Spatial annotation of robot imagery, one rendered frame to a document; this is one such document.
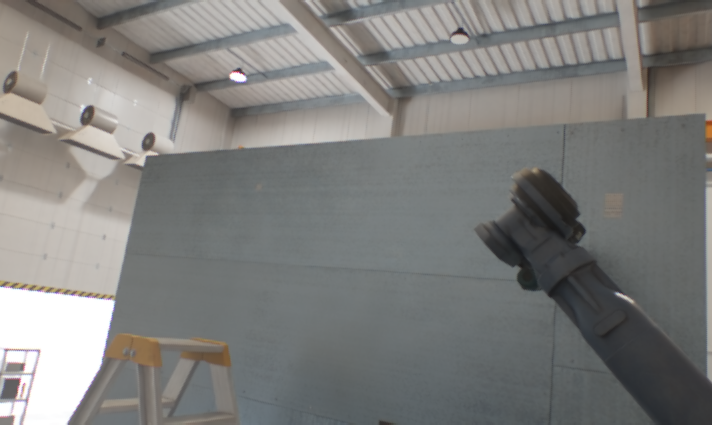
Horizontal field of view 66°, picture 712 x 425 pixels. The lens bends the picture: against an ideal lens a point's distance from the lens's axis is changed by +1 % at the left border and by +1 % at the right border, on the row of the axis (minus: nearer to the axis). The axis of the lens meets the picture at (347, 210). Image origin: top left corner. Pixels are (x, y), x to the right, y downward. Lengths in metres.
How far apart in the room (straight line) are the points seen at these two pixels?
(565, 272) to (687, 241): 0.74
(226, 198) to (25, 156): 9.44
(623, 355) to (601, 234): 0.78
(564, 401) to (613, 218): 0.58
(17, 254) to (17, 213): 0.76
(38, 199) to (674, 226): 11.20
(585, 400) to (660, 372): 0.72
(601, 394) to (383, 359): 0.72
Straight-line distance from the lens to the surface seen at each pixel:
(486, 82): 11.87
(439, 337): 1.97
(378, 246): 2.11
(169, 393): 2.11
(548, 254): 1.22
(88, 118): 11.87
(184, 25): 12.33
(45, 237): 12.08
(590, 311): 1.18
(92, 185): 12.58
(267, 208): 2.47
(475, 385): 1.93
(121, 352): 1.80
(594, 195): 1.92
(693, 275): 1.85
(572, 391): 1.86
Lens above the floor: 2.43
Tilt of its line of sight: 12 degrees up
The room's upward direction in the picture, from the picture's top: 8 degrees clockwise
